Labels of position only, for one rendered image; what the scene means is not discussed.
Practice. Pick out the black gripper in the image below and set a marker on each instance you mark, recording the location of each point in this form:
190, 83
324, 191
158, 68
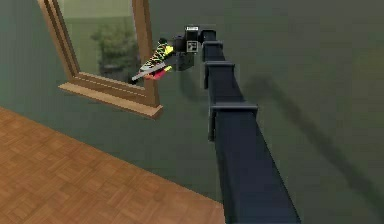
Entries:
182, 55

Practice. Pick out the multicolour high top tennis shoe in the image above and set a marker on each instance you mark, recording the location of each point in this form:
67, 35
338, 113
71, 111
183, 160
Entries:
156, 60

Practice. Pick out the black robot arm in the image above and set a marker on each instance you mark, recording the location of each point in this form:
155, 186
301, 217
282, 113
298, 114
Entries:
246, 160

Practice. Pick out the brown framed window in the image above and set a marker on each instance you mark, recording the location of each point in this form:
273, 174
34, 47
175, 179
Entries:
110, 90

